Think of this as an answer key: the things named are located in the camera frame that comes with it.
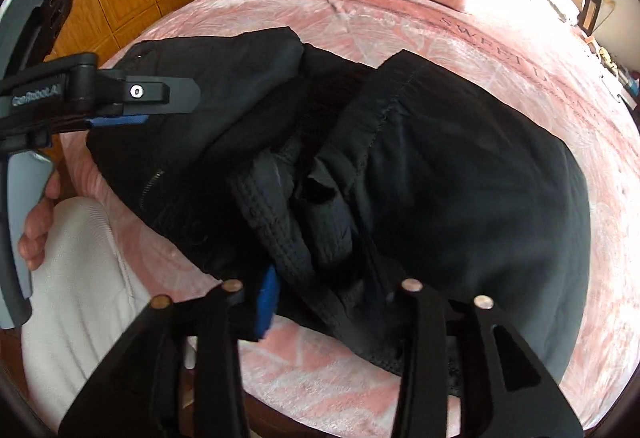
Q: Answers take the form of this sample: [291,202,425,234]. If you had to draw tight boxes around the bed with pink bedspread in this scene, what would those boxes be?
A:
[50,0,640,435]

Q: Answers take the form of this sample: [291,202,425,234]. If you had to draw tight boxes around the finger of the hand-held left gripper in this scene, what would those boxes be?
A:
[89,74,202,129]

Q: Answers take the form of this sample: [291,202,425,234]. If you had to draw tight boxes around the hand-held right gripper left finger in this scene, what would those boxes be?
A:
[57,265,282,438]

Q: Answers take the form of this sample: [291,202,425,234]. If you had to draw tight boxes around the black quilted jacket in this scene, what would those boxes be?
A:
[85,25,594,400]

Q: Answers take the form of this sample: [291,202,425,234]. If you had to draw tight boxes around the cluttered bedside table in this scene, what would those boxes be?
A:
[581,34,640,113]

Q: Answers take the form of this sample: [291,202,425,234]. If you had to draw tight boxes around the person's leg in beige trousers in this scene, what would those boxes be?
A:
[20,196,197,425]

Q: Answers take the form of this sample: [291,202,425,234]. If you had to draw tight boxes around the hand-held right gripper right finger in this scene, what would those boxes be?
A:
[389,278,586,438]

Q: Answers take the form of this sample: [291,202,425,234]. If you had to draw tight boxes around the person's left hand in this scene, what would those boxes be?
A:
[17,169,62,271]

